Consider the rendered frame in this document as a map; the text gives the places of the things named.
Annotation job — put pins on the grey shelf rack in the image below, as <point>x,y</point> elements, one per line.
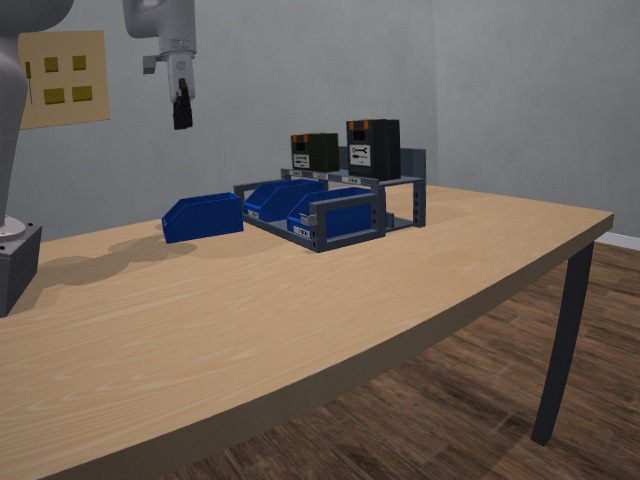
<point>413,169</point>

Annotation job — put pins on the blue bin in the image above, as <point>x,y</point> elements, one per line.
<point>277,206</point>
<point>201,220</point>
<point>338,222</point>

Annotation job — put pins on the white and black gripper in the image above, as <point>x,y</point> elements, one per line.
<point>178,77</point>

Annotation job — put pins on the dark green tool case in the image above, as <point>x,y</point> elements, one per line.
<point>318,152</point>

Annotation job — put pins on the black tool case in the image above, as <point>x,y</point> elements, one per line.
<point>374,149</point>

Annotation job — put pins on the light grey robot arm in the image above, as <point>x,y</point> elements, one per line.
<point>172,21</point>

